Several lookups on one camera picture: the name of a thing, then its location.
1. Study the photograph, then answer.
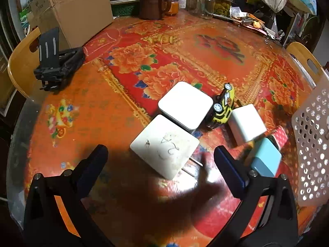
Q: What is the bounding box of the red-lid jar of green olives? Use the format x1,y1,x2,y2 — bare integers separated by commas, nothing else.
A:
212,0,234,17

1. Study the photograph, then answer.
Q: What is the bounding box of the black folding phone holder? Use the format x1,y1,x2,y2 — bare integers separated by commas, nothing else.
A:
33,27,86,92

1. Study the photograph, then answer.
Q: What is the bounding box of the wooden chair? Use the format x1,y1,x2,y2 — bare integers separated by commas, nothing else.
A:
286,42,325,88
8,27,42,98

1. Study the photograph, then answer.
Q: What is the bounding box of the plain white square box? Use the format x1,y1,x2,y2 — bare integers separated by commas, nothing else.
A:
158,81,214,134

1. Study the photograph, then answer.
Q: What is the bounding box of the brown cardboard box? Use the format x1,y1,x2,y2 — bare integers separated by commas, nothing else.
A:
27,0,114,49

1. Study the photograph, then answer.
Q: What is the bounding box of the scribbled white square charger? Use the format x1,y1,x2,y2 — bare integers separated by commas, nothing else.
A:
130,114,203,181

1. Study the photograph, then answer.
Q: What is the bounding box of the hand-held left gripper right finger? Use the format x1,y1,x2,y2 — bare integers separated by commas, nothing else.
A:
208,145,300,247

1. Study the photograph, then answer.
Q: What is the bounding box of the white cube charger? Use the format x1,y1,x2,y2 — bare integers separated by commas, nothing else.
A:
228,104,267,146

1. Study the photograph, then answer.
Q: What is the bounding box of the yellow black toy car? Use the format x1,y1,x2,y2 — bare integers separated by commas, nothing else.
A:
207,83,235,128

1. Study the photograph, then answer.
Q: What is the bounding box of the brown ceramic mug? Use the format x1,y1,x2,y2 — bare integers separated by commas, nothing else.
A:
137,0,171,20

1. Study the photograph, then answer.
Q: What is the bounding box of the red white-dotted small block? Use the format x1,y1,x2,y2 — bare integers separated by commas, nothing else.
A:
267,126,288,150

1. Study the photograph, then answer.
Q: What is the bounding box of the white perforated plastic basket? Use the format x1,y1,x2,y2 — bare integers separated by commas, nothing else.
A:
291,69,329,207

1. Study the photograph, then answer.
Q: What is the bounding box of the jar with orange contents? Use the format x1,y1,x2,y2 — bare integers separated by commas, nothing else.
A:
166,0,180,16

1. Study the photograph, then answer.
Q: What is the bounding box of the empty clear glass jar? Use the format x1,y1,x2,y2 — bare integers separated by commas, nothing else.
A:
199,0,215,19

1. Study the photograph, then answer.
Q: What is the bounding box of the green plastic crate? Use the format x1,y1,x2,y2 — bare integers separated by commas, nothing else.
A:
111,4,135,17

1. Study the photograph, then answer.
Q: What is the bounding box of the light blue charger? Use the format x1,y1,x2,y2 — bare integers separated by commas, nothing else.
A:
250,137,282,177

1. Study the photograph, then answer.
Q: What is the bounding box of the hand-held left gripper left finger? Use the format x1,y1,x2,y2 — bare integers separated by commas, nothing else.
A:
24,144,114,247

